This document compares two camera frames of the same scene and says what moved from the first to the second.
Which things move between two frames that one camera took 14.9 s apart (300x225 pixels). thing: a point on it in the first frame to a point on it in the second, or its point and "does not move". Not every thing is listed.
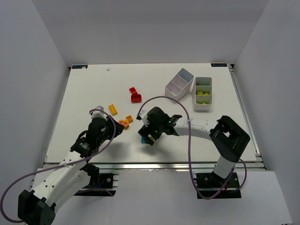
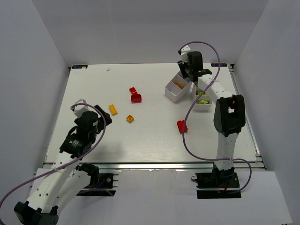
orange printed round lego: [124, 123] to [180, 83]
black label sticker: [219, 64] does not move
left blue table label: [79, 66] does not move
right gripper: [147, 132] to [183, 71]
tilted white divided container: [180, 86] does not move
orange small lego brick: [129, 118] does not move
